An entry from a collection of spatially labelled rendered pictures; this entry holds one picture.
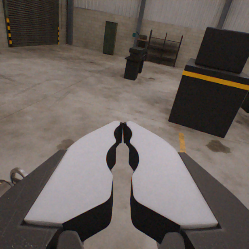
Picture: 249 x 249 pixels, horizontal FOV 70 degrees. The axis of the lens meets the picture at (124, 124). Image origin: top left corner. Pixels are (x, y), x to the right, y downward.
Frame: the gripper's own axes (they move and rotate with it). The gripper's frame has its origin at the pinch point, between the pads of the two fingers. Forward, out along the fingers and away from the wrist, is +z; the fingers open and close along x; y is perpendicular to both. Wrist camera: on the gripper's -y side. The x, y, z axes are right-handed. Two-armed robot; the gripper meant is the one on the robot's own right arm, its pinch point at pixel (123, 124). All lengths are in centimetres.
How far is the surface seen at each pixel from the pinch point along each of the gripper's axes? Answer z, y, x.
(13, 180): 38, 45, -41
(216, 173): 188, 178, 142
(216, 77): 322, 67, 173
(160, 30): 1295, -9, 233
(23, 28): 1009, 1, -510
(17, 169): 36, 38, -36
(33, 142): 203, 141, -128
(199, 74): 332, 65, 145
